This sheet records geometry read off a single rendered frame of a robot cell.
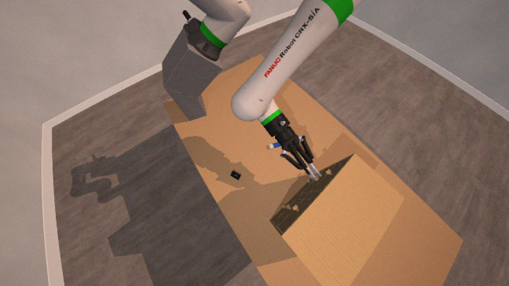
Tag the small tan wooden chest of drawers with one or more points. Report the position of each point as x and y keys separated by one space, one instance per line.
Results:
x=336 y=234

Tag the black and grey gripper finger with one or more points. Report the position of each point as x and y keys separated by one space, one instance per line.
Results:
x=301 y=164
x=307 y=154

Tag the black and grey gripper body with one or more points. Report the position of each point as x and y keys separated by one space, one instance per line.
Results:
x=284 y=141

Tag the brown drawer front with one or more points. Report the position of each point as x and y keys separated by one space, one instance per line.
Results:
x=305 y=186
x=284 y=208
x=314 y=184
x=289 y=209
x=330 y=175
x=297 y=211

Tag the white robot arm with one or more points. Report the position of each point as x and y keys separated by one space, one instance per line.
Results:
x=312 y=24

